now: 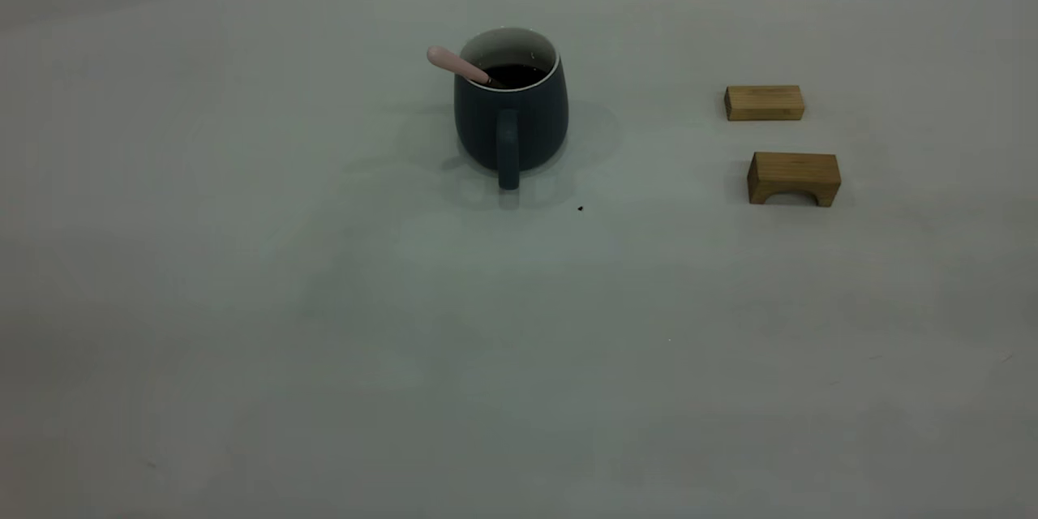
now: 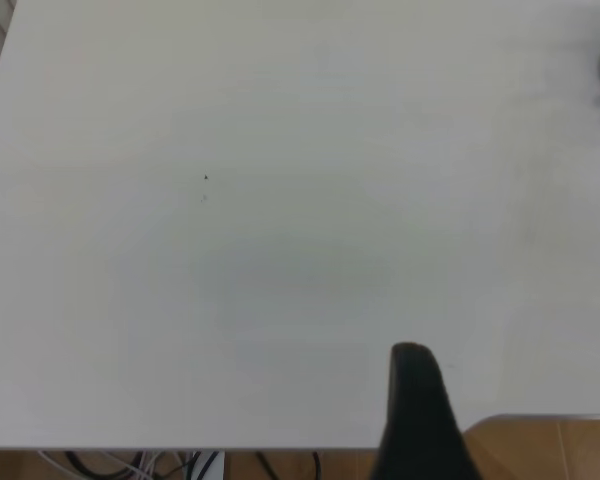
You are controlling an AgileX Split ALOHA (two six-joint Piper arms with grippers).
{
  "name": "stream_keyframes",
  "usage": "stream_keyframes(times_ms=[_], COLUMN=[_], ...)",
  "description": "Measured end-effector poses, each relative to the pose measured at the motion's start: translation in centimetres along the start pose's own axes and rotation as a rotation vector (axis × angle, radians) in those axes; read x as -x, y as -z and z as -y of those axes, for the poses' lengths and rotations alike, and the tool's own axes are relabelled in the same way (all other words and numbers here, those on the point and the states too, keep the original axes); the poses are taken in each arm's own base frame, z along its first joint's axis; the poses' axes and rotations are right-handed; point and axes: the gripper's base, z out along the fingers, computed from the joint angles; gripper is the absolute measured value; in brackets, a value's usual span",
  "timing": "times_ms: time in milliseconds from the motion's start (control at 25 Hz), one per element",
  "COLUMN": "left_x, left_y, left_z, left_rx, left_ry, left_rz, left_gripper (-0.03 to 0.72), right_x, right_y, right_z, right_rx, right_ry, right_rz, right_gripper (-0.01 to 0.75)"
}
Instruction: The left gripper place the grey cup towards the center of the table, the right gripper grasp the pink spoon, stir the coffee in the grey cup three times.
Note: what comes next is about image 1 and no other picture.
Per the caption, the dark grey ceramic mug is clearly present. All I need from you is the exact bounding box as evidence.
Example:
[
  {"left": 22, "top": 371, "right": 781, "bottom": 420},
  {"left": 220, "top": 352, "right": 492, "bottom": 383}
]
[{"left": 453, "top": 27, "right": 569, "bottom": 192}]

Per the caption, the pink handled grey spoon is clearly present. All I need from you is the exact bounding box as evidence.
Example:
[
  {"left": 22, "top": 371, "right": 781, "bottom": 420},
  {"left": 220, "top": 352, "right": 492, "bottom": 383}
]
[{"left": 427, "top": 46, "right": 500, "bottom": 89}]

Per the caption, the black coffee liquid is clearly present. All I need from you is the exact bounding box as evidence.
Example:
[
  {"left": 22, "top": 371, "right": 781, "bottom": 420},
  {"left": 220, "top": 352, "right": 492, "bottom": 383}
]
[{"left": 484, "top": 64, "right": 548, "bottom": 90}]

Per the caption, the flat rectangular wooden block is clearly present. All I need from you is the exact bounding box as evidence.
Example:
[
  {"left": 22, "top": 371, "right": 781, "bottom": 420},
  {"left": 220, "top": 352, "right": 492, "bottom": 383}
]
[{"left": 724, "top": 84, "right": 806, "bottom": 122}]

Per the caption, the arched wooden block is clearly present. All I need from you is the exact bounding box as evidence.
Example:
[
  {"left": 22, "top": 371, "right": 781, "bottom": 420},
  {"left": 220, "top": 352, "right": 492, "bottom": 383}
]
[{"left": 747, "top": 151, "right": 842, "bottom": 208}]

